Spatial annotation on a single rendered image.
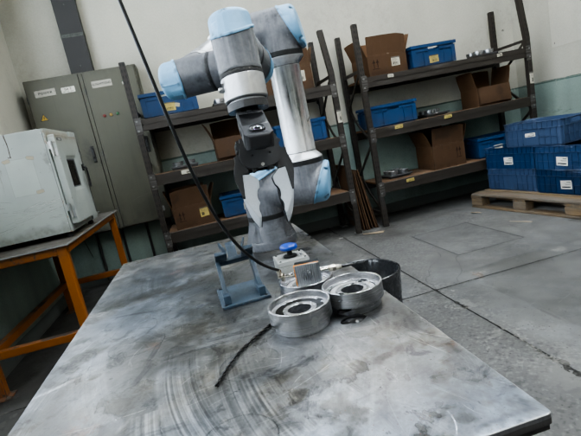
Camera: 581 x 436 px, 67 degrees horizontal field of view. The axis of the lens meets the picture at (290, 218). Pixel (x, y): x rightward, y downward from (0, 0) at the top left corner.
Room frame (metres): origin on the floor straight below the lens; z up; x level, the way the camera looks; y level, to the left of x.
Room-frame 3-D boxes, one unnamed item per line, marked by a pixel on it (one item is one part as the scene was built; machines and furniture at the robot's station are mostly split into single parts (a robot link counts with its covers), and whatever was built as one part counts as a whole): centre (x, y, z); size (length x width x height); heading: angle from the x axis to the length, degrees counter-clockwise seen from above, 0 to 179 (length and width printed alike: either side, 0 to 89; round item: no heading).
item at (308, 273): (0.79, -0.01, 0.85); 0.05 x 0.02 x 0.04; 88
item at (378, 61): (4.67, -1.21, 1.69); 0.59 x 0.41 x 0.38; 105
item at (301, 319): (0.68, 0.02, 0.82); 0.10 x 0.10 x 0.04
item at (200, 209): (4.28, 0.92, 0.64); 0.49 x 0.40 x 0.37; 105
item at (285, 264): (0.96, 0.02, 0.82); 0.08 x 0.07 x 0.05; 10
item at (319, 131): (4.51, -0.24, 1.11); 0.52 x 0.38 x 0.22; 100
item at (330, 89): (4.41, 0.30, 1.00); 1.92 x 0.57 x 2.00; 100
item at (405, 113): (4.68, -1.21, 1.11); 0.52 x 0.38 x 0.22; 100
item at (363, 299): (0.72, -0.08, 0.82); 0.10 x 0.10 x 0.04
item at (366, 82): (4.79, -1.82, 1.00); 1.92 x 0.57 x 2.00; 100
